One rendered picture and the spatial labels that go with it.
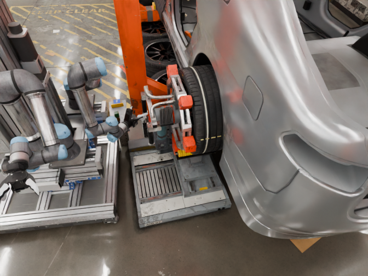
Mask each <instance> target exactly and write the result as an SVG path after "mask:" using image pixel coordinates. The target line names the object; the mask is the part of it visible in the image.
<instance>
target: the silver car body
mask: <svg viewBox="0 0 368 276"><path fill-rule="evenodd" d="M162 19H163V25H164V28H165V30H166V32H167V35H168V37H169V40H170V43H171V46H172V49H173V51H174V54H175V57H176V60H177V63H178V65H179V68H183V67H191V66H192V62H193V59H194V57H195V55H196V54H197V53H198V52H200V51H202V52H204V53H205V54H206V55H207V56H208V58H209V59H210V61H211V63H212V66H213V68H214V71H215V74H216V78H217V81H218V86H219V89H220V95H221V101H222V110H223V128H224V136H223V151H222V157H221V161H220V164H219V165H220V168H221V170H222V172H223V175H224V177H225V180H226V182H227V184H228V187H229V190H230V192H231V194H232V197H233V199H234V202H235V204H236V206H237V209H238V211H239V213H240V216H241V218H242V219H243V221H244V222H245V224H246V225H247V226H248V227H249V228H251V229H252V230H253V231H254V232H257V233H259V234H261V235H265V236H267V237H271V238H278V239H310V238H320V237H327V236H331V235H338V234H343V233H350V232H358V231H366V230H368V23H366V24H364V25H362V26H359V27H353V28H351V27H349V26H348V25H346V24H345V23H343V22H342V21H341V20H339V19H338V18H336V17H335V16H333V15H332V13H331V12H330V10H329V0H166V4H165V6H164V11H163V12H162Z"/></svg>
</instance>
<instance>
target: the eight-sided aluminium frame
mask: <svg viewBox="0 0 368 276"><path fill-rule="evenodd" d="M176 83H178V85H179V86H180V89H181V91H180V92H179V90H178V87H177V85H176ZM166 84H167V95H170V87H172V86H173V88H174V91H175V94H176V98H177V102H178V100H179V98H180V96H185V95H187V94H186V91H185V89H184V87H183V84H182V82H181V79H180V76H179V74H177V75H172V76H170V77H169V79H168V80H167V82H166ZM178 107H179V102H178ZM185 113H186V119H187V122H185V121H184V117H183V110H180V108H179V114H180V121H181V131H180V127H179V123H174V125H171V129H172V132H173V134H174V138H175V142H176V146H177V148H179V149H181V150H185V149H184V147H183V144H182V141H183V137H185V132H187V136H191V131H192V123H191V119H190V115H189V109H186V110H185ZM175 130H177V131H178V134H179V138H180V141H178V138H177V135H176V131H175Z"/></svg>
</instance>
